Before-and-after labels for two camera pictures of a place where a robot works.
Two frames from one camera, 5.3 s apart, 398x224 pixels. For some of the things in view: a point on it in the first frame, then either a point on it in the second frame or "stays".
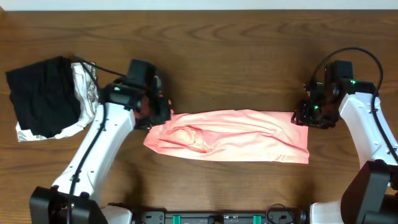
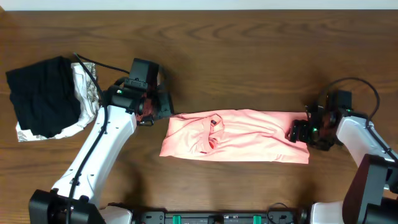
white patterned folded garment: x=86 y=80 stays
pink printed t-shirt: x=245 y=135 stays
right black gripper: x=303 y=117 -> x=298 y=130
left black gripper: x=165 y=114 stays
